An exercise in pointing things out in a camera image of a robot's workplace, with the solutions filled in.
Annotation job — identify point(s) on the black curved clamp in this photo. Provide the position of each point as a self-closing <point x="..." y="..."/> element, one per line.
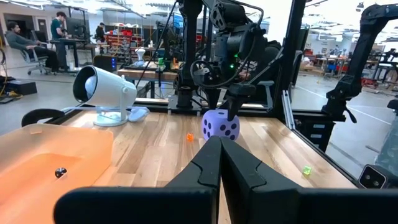
<point x="37" y="114"/>

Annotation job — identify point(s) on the small green die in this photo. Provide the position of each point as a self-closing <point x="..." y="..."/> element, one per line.
<point x="307" y="170"/>

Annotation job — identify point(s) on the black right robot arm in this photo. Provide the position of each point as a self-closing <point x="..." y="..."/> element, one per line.
<point x="190" y="46"/>

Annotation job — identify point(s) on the large purple foam die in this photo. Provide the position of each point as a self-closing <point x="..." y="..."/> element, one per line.
<point x="217" y="127"/>

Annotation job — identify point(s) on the black control box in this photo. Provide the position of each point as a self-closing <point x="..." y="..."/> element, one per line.
<point x="317" y="135"/>

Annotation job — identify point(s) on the person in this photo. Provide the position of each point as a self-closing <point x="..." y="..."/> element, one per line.
<point x="21" y="42"/>
<point x="100" y="32"/>
<point x="57" y="31"/>
<point x="272" y="54"/>

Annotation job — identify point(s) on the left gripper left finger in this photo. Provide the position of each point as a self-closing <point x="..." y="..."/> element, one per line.
<point x="140" y="205"/>

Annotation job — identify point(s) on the black desk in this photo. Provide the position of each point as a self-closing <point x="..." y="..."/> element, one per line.
<point x="81" y="43"/>

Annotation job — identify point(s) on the black floor case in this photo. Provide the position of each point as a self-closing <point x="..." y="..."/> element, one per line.
<point x="21" y="87"/>

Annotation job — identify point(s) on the small orange die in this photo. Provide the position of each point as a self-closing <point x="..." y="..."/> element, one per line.
<point x="190" y="137"/>

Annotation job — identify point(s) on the small dark red die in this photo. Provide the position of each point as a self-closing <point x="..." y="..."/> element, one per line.
<point x="60" y="172"/>

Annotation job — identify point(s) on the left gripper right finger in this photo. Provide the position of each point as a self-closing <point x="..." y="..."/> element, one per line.
<point x="295" y="207"/>

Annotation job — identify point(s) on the red parts shelf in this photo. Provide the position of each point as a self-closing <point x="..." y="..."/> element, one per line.
<point x="121" y="39"/>

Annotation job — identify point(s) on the orange translucent plastic bin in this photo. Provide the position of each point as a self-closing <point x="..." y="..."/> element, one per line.
<point x="31" y="193"/>

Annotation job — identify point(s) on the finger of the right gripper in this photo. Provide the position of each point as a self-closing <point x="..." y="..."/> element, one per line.
<point x="215" y="98"/>
<point x="234" y="105"/>

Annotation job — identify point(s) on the wooden workbench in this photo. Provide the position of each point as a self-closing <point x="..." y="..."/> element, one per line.
<point x="146" y="74"/>

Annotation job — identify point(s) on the white vase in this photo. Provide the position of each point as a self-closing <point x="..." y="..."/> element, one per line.
<point x="140" y="56"/>

